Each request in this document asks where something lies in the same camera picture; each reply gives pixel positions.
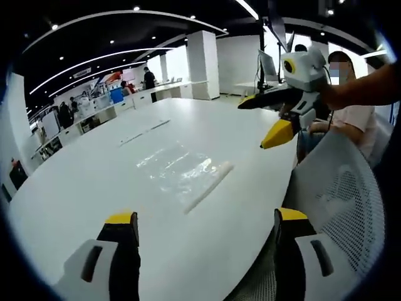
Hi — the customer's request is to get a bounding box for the computer monitor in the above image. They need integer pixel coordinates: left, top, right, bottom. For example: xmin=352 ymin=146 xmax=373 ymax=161
xmin=258 ymin=49 xmax=279 ymax=79

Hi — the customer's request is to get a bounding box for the long white counter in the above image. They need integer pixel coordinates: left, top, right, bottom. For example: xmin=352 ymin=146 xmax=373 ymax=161
xmin=29 ymin=80 xmax=192 ymax=161

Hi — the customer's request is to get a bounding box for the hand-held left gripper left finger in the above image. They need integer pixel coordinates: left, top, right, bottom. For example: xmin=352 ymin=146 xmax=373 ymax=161
xmin=55 ymin=211 xmax=141 ymax=301

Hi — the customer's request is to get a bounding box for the white square pillar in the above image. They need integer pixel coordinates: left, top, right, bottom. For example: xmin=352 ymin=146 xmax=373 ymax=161
xmin=186 ymin=30 xmax=221 ymax=101

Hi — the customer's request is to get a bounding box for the white mesh office chair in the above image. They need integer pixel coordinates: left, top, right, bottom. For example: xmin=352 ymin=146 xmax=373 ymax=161
xmin=259 ymin=129 xmax=387 ymax=301

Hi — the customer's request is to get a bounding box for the blue box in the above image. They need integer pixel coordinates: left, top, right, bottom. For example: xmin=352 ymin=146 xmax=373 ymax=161
xmin=109 ymin=88 xmax=125 ymax=106

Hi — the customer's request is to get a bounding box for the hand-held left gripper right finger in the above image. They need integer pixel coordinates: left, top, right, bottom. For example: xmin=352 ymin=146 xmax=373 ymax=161
xmin=274 ymin=207 xmax=342 ymax=301

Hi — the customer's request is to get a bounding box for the clear plastic bag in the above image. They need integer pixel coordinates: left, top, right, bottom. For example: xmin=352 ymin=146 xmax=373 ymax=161
xmin=134 ymin=141 xmax=236 ymax=216

